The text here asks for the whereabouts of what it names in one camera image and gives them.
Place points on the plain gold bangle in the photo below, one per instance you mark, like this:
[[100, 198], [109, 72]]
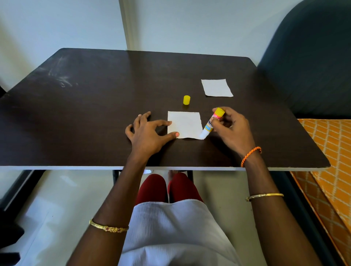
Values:
[[264, 195]]

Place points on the person's right hand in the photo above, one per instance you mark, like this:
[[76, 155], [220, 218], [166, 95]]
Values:
[[237, 134]]

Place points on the person's left little finger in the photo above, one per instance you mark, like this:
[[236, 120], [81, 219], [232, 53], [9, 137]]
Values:
[[129, 132]]

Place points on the person's left forearm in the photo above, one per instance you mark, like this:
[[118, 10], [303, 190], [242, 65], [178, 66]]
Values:
[[113, 208]]

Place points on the person's right forearm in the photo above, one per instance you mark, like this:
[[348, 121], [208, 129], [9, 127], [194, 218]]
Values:
[[274, 219]]

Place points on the person's right thumb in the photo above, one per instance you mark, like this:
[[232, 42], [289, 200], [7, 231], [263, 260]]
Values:
[[217, 126]]

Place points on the person's left thumb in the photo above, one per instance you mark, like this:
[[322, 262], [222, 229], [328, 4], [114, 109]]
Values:
[[168, 136]]

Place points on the white paper piece torn edge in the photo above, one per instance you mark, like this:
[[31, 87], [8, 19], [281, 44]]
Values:
[[186, 124]]

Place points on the dark bed frame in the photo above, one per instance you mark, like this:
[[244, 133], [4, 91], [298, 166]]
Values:
[[299, 213]]

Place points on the person's white dress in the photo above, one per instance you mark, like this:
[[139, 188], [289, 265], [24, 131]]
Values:
[[178, 233]]

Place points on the yellow glue stick cap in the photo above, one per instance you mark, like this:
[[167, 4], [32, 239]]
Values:
[[186, 100]]

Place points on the gold bangle with red stones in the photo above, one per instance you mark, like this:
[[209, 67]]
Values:
[[108, 227]]

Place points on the black furniture base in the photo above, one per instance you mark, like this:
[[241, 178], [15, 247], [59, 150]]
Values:
[[11, 233]]

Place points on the white glue stick yellow base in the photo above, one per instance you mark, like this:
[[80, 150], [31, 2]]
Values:
[[209, 126]]

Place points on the white paper piece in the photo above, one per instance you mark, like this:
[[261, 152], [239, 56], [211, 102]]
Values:
[[216, 87]]

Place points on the dark green chair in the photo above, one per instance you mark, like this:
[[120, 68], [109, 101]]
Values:
[[309, 63]]

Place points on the orange patterned mattress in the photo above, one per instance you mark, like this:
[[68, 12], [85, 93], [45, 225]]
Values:
[[333, 164]]

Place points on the person's red trousers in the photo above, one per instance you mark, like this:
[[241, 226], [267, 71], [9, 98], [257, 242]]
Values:
[[182, 189]]

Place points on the dark brown wooden table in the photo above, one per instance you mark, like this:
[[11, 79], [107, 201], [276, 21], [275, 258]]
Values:
[[96, 109]]

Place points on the person's left middle finger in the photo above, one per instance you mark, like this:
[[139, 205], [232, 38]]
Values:
[[146, 118]]

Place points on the person's left hand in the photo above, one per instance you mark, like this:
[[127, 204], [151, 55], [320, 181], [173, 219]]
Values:
[[144, 138]]

